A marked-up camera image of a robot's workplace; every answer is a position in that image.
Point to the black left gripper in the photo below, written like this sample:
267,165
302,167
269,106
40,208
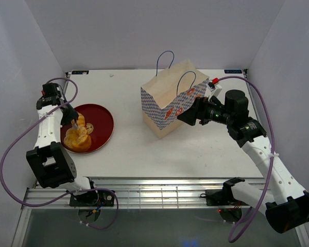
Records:
73,114

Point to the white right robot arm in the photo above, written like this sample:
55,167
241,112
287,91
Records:
286,205

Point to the blue patterned paper bag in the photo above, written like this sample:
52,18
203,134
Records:
169,93

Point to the aluminium front rail frame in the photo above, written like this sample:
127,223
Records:
151,193

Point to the blue left corner label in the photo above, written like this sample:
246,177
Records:
80,72

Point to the blue right corner label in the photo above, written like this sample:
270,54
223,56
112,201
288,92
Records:
233,71

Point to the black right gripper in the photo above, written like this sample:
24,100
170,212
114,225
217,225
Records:
198,110

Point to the blue corner label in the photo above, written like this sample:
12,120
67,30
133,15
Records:
80,72
233,71

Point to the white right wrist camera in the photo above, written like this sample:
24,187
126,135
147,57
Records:
214,88

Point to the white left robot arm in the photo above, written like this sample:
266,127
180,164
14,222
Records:
60,127

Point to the dark red round plate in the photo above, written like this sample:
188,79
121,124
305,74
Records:
99,124

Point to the large round fake bread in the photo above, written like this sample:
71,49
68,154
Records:
77,140

